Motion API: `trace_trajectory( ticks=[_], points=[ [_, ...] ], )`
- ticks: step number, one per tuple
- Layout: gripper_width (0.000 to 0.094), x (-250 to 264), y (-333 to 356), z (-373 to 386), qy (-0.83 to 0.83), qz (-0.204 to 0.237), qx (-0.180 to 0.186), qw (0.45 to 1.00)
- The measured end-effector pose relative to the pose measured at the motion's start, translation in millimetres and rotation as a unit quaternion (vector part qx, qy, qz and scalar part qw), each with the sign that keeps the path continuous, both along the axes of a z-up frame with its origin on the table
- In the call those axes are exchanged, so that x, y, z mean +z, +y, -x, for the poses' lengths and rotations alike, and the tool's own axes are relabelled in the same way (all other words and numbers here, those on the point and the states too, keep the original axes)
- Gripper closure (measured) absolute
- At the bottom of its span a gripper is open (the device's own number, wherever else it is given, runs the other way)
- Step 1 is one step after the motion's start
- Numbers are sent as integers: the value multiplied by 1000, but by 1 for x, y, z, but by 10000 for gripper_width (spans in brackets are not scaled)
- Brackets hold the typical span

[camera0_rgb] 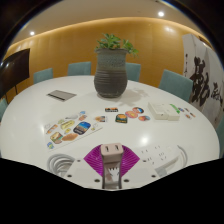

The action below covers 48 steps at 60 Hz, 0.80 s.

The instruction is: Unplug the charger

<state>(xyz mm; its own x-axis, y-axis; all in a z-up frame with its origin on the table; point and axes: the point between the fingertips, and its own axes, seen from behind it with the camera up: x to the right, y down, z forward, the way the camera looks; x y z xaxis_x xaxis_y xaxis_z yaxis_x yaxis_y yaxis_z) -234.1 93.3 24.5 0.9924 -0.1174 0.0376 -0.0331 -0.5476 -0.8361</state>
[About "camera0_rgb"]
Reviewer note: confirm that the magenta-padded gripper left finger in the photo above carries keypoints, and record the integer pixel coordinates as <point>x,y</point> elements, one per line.
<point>95,160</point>

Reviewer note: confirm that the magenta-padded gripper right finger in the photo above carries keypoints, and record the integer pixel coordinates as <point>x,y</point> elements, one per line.
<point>130,159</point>

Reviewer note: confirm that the pale pink charger block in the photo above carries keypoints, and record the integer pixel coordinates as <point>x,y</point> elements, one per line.
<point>112,150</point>

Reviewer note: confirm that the white power strip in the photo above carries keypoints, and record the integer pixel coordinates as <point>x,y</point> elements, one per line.
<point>156,155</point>

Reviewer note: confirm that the small orange sticker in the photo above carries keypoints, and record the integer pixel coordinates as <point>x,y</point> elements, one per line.
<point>100,118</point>

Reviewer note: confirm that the black shield-shaped sticker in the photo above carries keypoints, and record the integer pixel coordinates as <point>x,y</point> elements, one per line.
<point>121,118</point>

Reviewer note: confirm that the oval orange sticker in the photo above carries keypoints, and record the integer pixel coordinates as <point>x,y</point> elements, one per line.
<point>144,118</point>

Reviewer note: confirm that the round orange sticker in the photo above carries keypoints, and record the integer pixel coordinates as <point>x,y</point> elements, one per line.
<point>131,114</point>

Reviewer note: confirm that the round blue sticker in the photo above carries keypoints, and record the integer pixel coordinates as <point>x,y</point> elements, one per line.
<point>138,110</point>

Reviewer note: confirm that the black rectangular sticker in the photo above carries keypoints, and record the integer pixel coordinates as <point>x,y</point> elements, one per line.
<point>111,109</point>

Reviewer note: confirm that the white flat box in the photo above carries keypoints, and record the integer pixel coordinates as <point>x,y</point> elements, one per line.
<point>173,116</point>
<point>156,110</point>

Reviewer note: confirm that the small blue-orange sticker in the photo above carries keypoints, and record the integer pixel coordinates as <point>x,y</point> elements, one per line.
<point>181,109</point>

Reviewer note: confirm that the round white-rimmed sticker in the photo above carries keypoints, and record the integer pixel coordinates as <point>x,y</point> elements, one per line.
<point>187,116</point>

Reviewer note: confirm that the flat grey notebook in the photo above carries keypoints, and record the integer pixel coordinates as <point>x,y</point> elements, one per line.
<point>61,95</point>

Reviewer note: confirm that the small teal sticker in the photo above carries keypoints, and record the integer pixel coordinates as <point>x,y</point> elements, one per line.
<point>187,109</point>

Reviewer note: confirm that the small orange-green sticker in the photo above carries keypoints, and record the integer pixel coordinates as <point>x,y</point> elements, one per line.
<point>192,114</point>

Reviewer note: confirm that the green plant in grey vase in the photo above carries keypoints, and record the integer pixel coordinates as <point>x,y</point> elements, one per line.
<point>110,75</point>

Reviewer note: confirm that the teal chairs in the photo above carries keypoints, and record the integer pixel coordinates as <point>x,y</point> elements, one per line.
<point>175,83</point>

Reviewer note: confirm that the white calligraphy folding screen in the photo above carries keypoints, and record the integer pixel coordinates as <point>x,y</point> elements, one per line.
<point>203,80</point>

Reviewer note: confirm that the black television screen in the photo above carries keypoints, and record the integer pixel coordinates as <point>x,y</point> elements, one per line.
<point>13,68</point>

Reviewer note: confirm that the round ceiling light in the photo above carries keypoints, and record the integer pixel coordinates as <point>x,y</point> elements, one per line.
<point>161,14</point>
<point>32,33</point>

